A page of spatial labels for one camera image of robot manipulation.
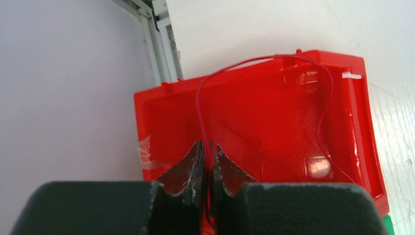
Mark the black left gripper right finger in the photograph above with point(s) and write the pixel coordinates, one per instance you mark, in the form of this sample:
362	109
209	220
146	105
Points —
243	206

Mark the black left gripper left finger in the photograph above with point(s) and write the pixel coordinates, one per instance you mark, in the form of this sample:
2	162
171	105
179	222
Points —
168	205

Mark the red plastic bin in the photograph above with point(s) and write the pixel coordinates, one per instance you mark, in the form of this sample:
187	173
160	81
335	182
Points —
294	118

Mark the green plastic bin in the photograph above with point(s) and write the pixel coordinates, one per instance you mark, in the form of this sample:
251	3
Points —
387	220

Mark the aluminium frame rail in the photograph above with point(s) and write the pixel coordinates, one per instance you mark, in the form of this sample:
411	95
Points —
158	36

